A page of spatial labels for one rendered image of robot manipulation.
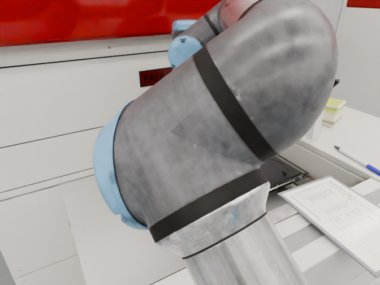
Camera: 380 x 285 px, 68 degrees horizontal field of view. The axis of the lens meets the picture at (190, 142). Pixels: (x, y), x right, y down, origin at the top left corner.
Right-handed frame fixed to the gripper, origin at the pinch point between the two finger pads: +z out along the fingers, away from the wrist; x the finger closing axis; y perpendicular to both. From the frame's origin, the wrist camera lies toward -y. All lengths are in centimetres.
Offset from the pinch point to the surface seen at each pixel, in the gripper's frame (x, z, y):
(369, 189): -44.8, -4.7, -9.7
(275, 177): -25.8, 1.4, -2.7
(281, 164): -27.1, 1.4, 4.3
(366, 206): -42.7, -5.6, -17.0
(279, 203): -28.1, 9.3, -2.7
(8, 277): 97, 91, -7
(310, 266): -32.6, -4.7, -33.9
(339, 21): -71, -10, 331
